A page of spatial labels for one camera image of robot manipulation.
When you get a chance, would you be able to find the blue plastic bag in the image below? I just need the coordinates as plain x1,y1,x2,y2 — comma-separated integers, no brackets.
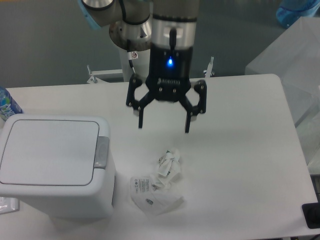
275,0,320,29

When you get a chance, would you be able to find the crumpled white paper wrapper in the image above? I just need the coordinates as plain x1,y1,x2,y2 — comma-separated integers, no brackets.
156,148,181,189

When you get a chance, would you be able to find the black device at edge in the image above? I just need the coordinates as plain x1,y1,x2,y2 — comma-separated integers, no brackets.
302,202,320,229

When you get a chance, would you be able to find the blue labelled water bottle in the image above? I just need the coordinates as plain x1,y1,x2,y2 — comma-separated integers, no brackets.
0,87,24,121

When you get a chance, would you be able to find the small clear plastic tray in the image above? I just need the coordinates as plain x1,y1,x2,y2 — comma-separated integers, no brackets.
0,197,20,215

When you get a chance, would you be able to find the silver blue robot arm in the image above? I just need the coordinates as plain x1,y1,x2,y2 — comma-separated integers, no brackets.
78,0,207,131

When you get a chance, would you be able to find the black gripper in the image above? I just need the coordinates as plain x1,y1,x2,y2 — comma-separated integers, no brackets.
125,44,207,133

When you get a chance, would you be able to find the white push-lid trash can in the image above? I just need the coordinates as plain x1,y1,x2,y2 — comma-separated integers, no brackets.
0,114,116,219

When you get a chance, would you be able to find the metal clamp bolt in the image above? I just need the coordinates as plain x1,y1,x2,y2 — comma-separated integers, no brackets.
203,56,215,78

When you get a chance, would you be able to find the white base bracket frame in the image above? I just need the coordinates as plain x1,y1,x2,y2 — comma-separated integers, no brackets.
86,65,124,84

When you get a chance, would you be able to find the flat clear plastic packet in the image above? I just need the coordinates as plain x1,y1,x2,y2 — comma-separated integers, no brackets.
129,176,184,216

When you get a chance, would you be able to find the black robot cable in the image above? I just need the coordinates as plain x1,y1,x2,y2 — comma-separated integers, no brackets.
126,39,138,76

